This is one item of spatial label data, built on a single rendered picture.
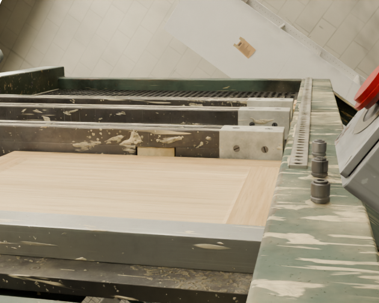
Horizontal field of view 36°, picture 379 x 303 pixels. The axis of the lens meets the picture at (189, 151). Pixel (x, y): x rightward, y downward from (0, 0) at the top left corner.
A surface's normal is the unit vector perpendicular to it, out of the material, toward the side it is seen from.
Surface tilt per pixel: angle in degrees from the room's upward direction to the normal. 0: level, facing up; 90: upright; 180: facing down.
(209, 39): 90
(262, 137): 90
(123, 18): 90
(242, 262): 90
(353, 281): 55
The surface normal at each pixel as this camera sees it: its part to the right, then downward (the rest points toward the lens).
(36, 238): -0.21, 0.21
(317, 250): -0.01, -0.98
